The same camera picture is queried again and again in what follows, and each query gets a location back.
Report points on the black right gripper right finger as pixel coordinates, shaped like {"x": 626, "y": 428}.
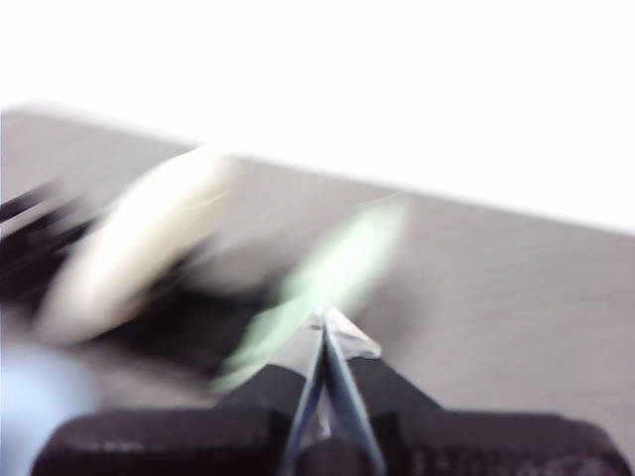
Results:
{"x": 471, "y": 446}

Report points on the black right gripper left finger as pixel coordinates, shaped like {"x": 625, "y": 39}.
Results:
{"x": 198, "y": 441}

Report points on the blue plate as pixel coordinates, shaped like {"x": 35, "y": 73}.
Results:
{"x": 35, "y": 406}

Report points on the black plate rack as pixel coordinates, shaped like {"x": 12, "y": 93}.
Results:
{"x": 198, "y": 317}

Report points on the white plate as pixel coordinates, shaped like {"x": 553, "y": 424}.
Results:
{"x": 139, "y": 238}

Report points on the green plate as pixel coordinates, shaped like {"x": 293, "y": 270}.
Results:
{"x": 337, "y": 258}

